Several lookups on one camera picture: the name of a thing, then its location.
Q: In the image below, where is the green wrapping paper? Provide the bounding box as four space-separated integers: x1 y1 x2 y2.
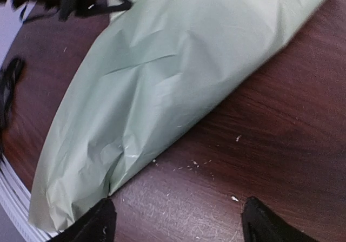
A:
28 0 325 232

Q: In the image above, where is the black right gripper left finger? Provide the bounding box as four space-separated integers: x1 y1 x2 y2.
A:
55 198 117 242

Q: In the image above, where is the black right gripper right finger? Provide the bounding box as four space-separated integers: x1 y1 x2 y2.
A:
241 197 315 242

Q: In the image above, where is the aluminium front rail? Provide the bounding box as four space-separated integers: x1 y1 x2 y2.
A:
1 156 57 242

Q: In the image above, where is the black printed ribbon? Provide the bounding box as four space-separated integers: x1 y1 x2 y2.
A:
1 56 25 157

